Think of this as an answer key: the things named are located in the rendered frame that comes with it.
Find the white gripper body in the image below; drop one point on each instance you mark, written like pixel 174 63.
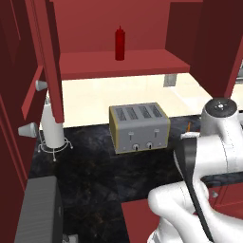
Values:
pixel 190 135

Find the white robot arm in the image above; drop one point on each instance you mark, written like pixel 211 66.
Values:
pixel 218 152

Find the dark red cabinet door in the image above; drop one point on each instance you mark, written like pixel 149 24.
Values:
pixel 218 47

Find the red base cabinet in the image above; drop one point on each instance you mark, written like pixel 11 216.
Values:
pixel 136 221

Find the grey cone cabinet knob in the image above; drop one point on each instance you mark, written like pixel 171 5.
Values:
pixel 28 130
pixel 40 85

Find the small orange item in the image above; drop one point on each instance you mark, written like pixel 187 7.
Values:
pixel 189 127

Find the grey four-slot toaster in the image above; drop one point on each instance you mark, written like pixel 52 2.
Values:
pixel 139 133

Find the grey drawer knob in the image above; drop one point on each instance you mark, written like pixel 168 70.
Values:
pixel 215 194

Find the red drawer front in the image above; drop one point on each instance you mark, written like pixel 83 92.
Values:
pixel 229 199

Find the red ketchup bottle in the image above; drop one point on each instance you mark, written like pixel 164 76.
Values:
pixel 119 44

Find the grey ribbed appliance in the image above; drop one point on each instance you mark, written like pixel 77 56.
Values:
pixel 38 212

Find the grey wall outlet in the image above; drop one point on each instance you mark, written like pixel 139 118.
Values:
pixel 169 80

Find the open red wall cabinet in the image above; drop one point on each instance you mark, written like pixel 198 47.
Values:
pixel 95 65

